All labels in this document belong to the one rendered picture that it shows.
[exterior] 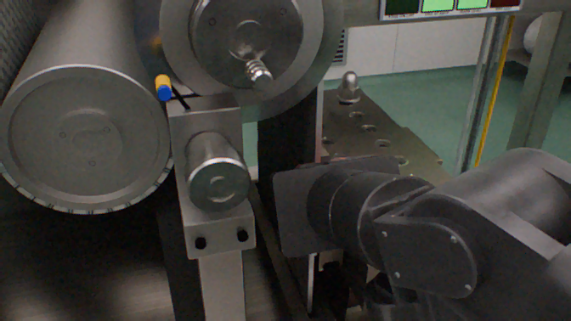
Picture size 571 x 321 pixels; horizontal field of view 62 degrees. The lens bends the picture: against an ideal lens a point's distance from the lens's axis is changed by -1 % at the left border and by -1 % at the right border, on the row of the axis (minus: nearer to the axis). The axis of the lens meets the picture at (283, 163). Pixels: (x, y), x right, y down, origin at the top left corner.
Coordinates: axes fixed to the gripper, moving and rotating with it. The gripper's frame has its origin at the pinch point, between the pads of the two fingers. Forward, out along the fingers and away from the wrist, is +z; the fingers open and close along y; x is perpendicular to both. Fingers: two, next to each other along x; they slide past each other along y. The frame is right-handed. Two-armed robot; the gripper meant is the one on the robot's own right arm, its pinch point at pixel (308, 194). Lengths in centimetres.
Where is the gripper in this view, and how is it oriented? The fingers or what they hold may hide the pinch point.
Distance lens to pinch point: 46.0
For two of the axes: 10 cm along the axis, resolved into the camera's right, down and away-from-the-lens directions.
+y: 9.7, -1.4, 2.2
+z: -2.3, -0.3, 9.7
